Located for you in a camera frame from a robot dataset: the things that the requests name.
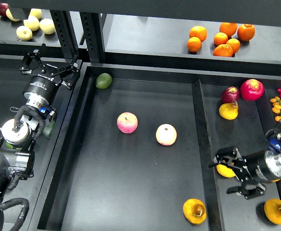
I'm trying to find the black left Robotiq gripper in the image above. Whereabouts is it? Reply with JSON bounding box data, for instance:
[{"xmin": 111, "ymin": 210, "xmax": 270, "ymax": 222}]
[{"xmin": 19, "ymin": 43, "xmax": 80, "ymax": 108}]

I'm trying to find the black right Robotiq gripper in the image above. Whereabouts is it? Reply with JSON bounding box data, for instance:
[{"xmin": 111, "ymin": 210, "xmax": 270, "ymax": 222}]
[{"xmin": 208, "ymin": 146, "xmax": 281, "ymax": 200}]

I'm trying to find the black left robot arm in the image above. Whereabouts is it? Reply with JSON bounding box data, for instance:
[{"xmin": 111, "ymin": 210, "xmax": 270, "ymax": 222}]
[{"xmin": 0, "ymin": 44, "xmax": 80, "ymax": 231}]

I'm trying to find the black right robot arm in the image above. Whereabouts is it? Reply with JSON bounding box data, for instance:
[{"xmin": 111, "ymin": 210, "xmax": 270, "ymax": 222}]
[{"xmin": 209, "ymin": 120, "xmax": 281, "ymax": 200}]

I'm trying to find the yellow pear with long stem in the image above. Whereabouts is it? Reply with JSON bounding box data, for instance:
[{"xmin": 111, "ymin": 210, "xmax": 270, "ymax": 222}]
[{"xmin": 216, "ymin": 161, "xmax": 236, "ymax": 178}]

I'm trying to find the pale yellow pear front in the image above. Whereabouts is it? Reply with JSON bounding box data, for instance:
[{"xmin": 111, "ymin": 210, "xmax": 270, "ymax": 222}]
[{"xmin": 16, "ymin": 26, "xmax": 33, "ymax": 41}]

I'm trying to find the pale yellow pear middle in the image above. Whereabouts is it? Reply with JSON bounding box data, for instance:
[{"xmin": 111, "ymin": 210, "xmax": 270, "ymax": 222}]
[{"xmin": 23, "ymin": 15, "xmax": 40, "ymax": 31}]

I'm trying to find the green avocado at tray corner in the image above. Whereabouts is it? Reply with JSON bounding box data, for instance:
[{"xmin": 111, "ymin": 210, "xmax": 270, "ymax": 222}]
[{"xmin": 96, "ymin": 73, "xmax": 113, "ymax": 89}]

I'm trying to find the pale yellow pear top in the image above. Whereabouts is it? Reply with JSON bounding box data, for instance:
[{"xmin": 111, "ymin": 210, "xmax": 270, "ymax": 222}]
[{"xmin": 29, "ymin": 8, "xmax": 42, "ymax": 20}]

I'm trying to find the pale yellow pear under label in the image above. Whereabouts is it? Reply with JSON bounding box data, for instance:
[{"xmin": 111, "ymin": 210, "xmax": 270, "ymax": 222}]
[{"xmin": 6, "ymin": 9, "xmax": 20, "ymax": 22}]

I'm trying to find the green avocado lower of cluster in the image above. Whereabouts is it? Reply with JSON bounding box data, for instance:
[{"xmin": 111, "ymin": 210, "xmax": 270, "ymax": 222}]
[{"xmin": 5, "ymin": 142, "xmax": 17, "ymax": 149}]

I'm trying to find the black left tray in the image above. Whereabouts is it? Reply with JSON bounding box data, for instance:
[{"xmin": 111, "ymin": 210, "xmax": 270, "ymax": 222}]
[{"xmin": 0, "ymin": 59, "xmax": 86, "ymax": 231}]

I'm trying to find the black tray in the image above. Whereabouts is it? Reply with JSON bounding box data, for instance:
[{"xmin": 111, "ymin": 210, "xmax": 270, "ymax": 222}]
[
  {"xmin": 192, "ymin": 74, "xmax": 281, "ymax": 231},
  {"xmin": 27, "ymin": 62, "xmax": 225, "ymax": 231},
  {"xmin": 0, "ymin": 59, "xmax": 86, "ymax": 231}
]

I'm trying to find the black right tray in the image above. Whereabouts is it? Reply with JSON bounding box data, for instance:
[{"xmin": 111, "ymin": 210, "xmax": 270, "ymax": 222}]
[{"xmin": 192, "ymin": 74, "xmax": 281, "ymax": 231}]

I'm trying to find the dark red apple on shelf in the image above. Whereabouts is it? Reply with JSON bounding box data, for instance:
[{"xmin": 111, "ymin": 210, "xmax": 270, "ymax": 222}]
[{"xmin": 0, "ymin": 3, "xmax": 9, "ymax": 17}]

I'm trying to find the dark red apple right tray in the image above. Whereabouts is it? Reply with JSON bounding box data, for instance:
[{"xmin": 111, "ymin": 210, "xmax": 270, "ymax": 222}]
[{"xmin": 221, "ymin": 87, "xmax": 240, "ymax": 103}]

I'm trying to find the pale peach apple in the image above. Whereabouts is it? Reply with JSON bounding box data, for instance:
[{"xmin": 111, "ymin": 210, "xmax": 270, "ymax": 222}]
[{"xmin": 155, "ymin": 124, "xmax": 177, "ymax": 146}]

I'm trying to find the pink red apple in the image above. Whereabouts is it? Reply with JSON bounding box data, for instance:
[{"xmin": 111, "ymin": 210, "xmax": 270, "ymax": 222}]
[{"xmin": 117, "ymin": 112, "xmax": 138, "ymax": 134}]

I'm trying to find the black centre tray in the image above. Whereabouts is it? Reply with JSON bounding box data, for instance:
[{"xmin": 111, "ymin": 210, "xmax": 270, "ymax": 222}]
[{"xmin": 27, "ymin": 62, "xmax": 225, "ymax": 231}]

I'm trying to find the orange front of group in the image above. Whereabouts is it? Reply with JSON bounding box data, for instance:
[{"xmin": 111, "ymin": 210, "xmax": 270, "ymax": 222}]
[{"xmin": 213, "ymin": 44, "xmax": 233, "ymax": 57}]

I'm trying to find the orange right of centre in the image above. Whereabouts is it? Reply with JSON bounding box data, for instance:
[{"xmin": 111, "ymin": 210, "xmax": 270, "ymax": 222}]
[{"xmin": 226, "ymin": 38, "xmax": 241, "ymax": 54}]

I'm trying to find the small orange centre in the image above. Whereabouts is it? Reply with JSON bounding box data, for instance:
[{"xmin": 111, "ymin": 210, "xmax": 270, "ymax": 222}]
[{"xmin": 214, "ymin": 32, "xmax": 229, "ymax": 46}]

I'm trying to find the orange far left bottom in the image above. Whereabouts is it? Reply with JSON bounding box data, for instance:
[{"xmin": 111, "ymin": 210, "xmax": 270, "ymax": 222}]
[{"xmin": 187, "ymin": 37, "xmax": 202, "ymax": 52}]

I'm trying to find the orange top right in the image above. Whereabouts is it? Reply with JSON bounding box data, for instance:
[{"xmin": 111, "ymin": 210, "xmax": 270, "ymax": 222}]
[{"xmin": 237, "ymin": 24, "xmax": 255, "ymax": 41}]

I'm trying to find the orange top centre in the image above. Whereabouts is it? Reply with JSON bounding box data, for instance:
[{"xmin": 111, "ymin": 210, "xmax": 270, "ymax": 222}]
[{"xmin": 219, "ymin": 22, "xmax": 238, "ymax": 38}]

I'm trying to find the orange far left top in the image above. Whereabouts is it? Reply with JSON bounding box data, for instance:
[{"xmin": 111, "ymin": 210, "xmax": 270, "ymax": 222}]
[{"xmin": 189, "ymin": 26, "xmax": 207, "ymax": 42}]

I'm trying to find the black perforated rack post left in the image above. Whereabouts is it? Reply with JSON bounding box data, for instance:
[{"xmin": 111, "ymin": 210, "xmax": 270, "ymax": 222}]
[{"xmin": 50, "ymin": 10, "xmax": 78, "ymax": 59}]

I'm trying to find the black perforated rack post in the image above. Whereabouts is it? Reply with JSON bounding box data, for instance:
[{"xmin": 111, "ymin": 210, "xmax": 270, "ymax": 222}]
[
  {"xmin": 80, "ymin": 12, "xmax": 105, "ymax": 63},
  {"xmin": 50, "ymin": 10, "xmax": 78, "ymax": 59}
]

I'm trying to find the dark green avocado by wall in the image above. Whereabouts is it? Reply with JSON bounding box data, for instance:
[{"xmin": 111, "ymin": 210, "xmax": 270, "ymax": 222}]
[{"xmin": 43, "ymin": 121, "xmax": 55, "ymax": 139}]

